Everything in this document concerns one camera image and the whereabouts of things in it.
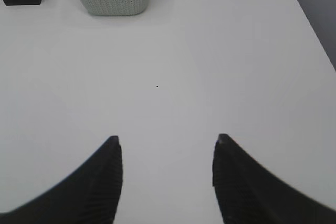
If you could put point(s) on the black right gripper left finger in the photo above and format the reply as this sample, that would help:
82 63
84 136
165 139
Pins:
89 195

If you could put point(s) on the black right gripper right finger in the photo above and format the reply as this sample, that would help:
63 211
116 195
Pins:
247 192

